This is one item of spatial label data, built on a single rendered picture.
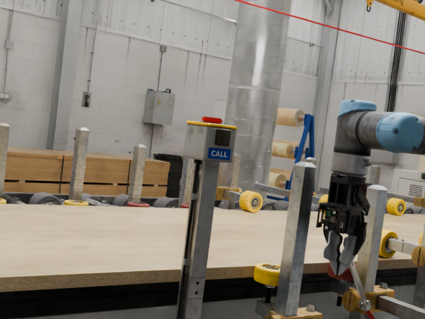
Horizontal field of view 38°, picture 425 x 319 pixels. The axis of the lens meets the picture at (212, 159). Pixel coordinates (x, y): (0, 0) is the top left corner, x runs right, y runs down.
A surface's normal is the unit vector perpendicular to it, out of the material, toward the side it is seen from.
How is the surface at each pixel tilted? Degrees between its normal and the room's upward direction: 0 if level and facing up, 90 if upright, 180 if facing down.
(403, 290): 90
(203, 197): 90
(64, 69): 90
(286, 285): 90
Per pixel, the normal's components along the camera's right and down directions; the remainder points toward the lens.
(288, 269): -0.80, -0.07
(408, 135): 0.44, 0.10
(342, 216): -0.55, -0.03
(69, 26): 0.67, 0.12
